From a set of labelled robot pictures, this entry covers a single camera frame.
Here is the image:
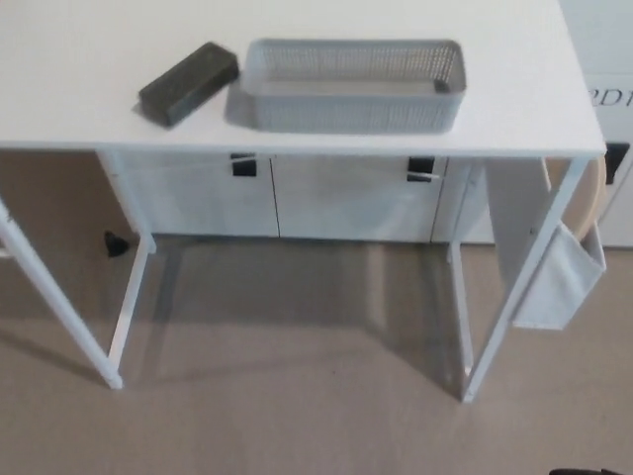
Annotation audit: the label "black rectangular panel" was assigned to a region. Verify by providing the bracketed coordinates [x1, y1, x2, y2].
[603, 142, 630, 188]

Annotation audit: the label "grey perforated plastic basket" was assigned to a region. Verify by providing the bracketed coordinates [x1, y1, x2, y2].
[225, 38, 469, 137]

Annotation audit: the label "dark grey board eraser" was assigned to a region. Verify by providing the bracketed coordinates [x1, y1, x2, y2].
[137, 42, 242, 132]

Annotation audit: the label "white cabinet row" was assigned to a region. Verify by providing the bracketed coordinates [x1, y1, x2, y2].
[98, 152, 496, 244]

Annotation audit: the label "black floor door stop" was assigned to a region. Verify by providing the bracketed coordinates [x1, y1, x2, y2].
[103, 230, 132, 259]

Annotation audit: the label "black cabinet handle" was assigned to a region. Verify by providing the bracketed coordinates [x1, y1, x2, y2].
[229, 153, 259, 178]
[407, 155, 439, 183]

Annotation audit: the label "white fabric side pouch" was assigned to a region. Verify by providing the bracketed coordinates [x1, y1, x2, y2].
[511, 220, 607, 331]

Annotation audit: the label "beige round wooden stool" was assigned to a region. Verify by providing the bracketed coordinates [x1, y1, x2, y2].
[541, 156, 610, 239]

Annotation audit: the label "white box with lettering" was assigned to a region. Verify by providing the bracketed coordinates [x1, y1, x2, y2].
[558, 0, 633, 249]

